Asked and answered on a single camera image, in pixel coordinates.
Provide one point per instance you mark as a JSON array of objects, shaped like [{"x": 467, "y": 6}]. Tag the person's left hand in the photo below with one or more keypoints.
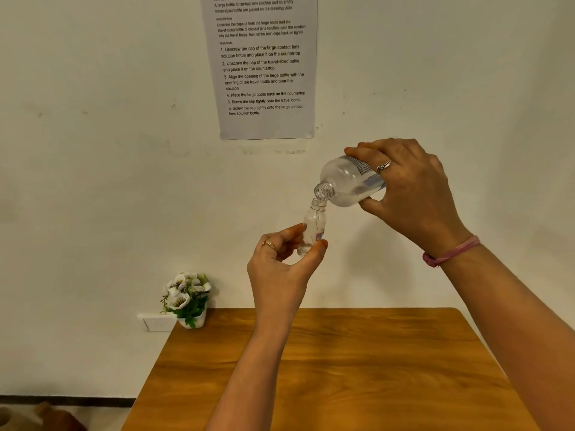
[{"x": 276, "y": 291}]

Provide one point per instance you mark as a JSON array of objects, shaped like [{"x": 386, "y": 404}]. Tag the person's right hand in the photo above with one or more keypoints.
[{"x": 418, "y": 197}]

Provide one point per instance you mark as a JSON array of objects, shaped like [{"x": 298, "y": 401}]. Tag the large clear solution bottle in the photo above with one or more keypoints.
[{"x": 346, "y": 181}]

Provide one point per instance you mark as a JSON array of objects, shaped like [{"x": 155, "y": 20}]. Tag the small clear bottle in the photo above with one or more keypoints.
[{"x": 314, "y": 219}]

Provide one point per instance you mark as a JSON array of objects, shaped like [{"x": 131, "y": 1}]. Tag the person's right forearm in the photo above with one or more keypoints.
[{"x": 516, "y": 318}]

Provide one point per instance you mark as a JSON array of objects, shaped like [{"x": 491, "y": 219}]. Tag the person's left forearm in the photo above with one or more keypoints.
[{"x": 251, "y": 386}]

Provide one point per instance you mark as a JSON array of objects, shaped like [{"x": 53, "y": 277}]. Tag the white flower potted plant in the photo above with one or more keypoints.
[{"x": 179, "y": 300}]

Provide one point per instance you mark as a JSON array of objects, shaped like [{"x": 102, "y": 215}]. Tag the white printed paper sheet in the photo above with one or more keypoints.
[{"x": 265, "y": 62}]

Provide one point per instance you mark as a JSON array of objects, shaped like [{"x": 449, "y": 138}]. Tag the brown patterned bag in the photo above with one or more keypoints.
[{"x": 27, "y": 419}]

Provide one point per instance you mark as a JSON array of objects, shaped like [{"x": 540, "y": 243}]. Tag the white wall socket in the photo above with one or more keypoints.
[{"x": 157, "y": 323}]

